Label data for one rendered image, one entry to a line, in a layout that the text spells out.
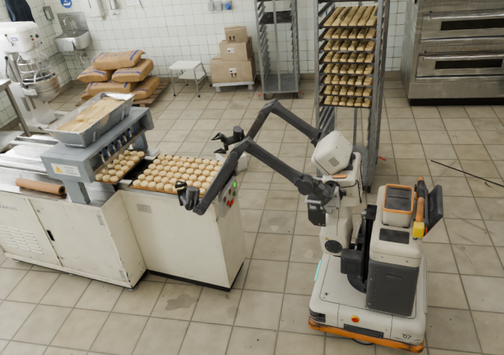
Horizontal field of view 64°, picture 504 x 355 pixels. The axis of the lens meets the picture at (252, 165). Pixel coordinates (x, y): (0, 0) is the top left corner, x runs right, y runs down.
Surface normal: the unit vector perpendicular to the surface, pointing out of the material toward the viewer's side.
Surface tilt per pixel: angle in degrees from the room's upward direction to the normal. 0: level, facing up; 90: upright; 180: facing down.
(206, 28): 90
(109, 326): 0
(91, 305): 0
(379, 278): 90
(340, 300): 0
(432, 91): 90
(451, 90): 91
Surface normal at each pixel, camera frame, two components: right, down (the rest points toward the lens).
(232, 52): -0.27, 0.54
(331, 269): -0.11, -0.84
